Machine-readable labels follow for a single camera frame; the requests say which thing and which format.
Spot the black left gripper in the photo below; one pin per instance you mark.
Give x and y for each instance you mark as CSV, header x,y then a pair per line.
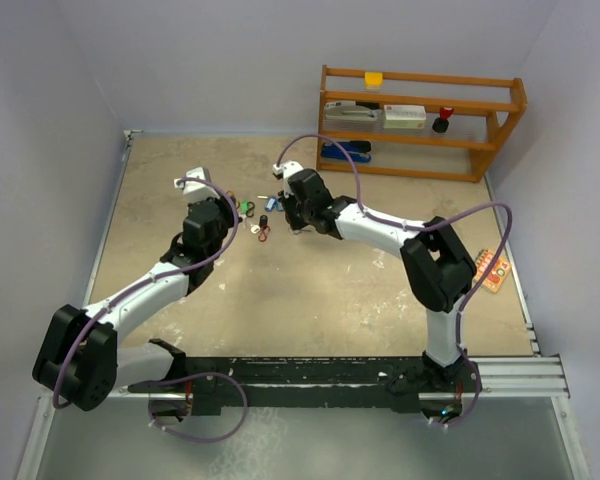
x,y
224,205

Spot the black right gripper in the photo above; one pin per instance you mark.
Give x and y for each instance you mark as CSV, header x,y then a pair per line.
x,y
288,200

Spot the black carabiner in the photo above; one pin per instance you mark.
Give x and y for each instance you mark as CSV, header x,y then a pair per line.
x,y
250,209

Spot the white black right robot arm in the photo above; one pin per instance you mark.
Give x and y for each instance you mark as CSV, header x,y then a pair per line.
x,y
438,267

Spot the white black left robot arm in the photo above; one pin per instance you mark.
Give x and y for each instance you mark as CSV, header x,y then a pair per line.
x,y
81,359

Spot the blue black stapler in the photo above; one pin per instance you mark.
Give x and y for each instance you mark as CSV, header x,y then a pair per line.
x,y
358,150

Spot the grey stapler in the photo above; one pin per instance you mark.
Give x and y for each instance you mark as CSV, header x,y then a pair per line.
x,y
350,116

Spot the wooden shelf rack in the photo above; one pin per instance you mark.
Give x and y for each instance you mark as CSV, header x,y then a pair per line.
x,y
486,112

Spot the white red cardboard box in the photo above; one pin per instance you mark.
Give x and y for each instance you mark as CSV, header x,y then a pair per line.
x,y
410,117

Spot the yellow lidded jar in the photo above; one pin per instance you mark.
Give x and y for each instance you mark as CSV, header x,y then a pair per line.
x,y
373,81

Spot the red black stamp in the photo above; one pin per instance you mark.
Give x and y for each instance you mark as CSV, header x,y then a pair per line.
x,y
441,123

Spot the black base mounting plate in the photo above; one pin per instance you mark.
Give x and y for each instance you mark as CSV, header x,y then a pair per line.
x,y
411,384

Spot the orange packet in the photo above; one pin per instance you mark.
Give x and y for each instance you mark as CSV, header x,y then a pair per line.
x,y
498,274

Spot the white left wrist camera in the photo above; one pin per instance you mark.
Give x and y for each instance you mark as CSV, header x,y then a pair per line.
x,y
194,185

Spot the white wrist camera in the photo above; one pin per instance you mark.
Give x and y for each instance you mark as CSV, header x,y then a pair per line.
x,y
286,169
194,185

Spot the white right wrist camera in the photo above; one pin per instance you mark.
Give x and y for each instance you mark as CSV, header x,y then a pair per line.
x,y
286,169

